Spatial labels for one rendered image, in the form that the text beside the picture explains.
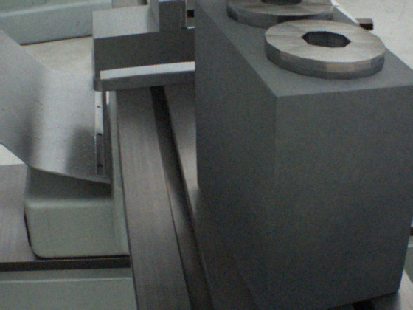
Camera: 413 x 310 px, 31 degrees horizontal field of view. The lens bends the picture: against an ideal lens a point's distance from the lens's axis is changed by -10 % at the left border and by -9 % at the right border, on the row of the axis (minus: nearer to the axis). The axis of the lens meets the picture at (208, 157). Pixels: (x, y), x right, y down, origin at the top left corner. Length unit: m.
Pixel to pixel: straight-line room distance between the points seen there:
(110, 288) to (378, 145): 0.57
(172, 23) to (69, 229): 0.28
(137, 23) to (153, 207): 0.33
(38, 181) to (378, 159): 0.57
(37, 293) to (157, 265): 0.40
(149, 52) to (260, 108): 0.46
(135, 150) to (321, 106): 0.36
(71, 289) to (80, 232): 0.09
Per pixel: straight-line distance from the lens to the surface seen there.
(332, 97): 0.51
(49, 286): 1.03
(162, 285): 0.64
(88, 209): 0.97
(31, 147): 0.95
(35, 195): 0.98
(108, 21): 1.02
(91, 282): 1.02
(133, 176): 0.79
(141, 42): 0.97
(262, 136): 0.53
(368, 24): 1.09
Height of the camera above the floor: 1.32
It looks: 29 degrees down
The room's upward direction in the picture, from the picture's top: 1 degrees counter-clockwise
